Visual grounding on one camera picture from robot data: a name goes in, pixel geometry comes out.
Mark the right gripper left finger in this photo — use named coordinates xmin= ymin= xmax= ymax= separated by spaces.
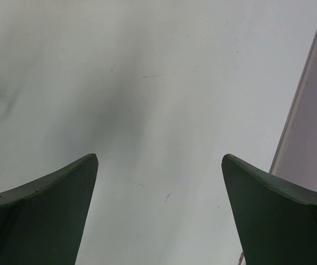
xmin=0 ymin=153 xmax=98 ymax=264

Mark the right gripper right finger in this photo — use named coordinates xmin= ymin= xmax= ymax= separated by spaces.
xmin=221 ymin=154 xmax=317 ymax=265

